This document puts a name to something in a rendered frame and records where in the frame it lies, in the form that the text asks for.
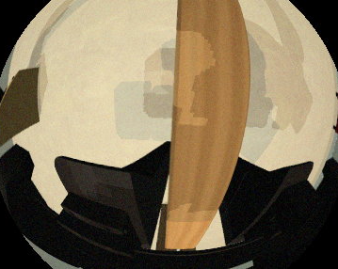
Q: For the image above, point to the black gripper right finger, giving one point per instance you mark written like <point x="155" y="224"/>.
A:
<point x="251" y="192"/>

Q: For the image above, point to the dark brown wooden post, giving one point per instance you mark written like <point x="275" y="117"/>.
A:
<point x="161" y="234"/>

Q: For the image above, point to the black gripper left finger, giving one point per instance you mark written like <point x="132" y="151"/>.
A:
<point x="138" y="189"/>

